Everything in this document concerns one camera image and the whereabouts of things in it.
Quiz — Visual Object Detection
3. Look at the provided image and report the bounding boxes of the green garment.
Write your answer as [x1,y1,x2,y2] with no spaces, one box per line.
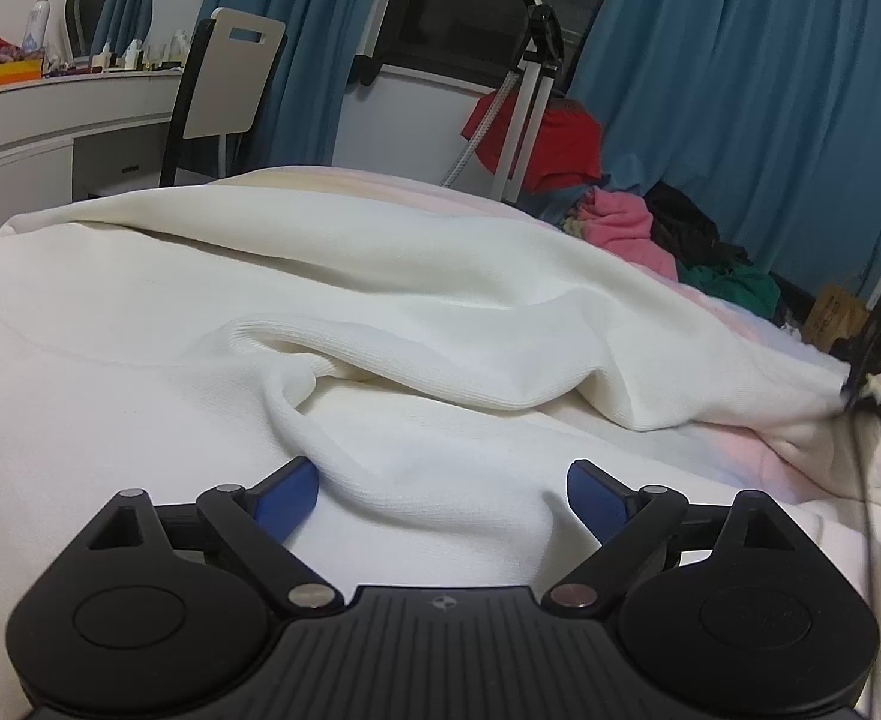
[679,261,784,320]

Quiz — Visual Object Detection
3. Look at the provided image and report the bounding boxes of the pastel bed sheet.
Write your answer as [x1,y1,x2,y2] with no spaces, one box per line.
[204,165,881,512]

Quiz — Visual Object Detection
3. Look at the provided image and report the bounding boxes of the white spray bottle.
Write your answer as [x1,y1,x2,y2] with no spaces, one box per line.
[26,0,52,55]

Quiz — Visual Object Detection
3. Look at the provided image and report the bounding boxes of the red garment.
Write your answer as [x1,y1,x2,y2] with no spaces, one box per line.
[462,94,606,193]

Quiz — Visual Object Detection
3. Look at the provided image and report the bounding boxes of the white vanity desk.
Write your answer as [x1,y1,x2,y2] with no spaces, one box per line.
[0,66,188,203]

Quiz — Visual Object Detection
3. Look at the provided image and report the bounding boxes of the brown cardboard box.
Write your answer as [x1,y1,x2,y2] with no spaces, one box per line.
[801,283,874,355]

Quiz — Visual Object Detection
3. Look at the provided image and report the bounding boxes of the dark window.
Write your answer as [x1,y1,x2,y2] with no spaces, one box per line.
[375,0,623,85]

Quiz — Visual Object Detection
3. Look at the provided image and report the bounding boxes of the blue curtain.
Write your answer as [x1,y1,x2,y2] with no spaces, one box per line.
[208,0,413,175]
[553,0,881,306]

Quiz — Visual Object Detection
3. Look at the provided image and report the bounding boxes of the thin black cable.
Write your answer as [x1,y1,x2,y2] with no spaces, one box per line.
[849,390,881,720]

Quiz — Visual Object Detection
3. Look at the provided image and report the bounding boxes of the black garment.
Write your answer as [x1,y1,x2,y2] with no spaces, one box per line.
[643,180,751,272]

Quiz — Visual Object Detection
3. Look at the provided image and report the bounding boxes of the white pants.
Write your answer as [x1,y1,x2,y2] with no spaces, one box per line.
[0,191,881,695]

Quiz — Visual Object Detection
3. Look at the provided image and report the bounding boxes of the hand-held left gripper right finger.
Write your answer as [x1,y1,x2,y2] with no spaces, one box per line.
[540,457,796,620]

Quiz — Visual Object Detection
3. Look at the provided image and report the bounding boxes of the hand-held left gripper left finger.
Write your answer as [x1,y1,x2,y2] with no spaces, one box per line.
[88,456,346,617]

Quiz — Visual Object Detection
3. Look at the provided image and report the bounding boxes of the pink garment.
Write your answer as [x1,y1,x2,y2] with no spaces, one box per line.
[576,187,679,280]

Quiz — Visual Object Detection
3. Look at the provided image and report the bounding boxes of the garment steamer stand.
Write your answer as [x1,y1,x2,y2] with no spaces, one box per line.
[440,0,566,205]

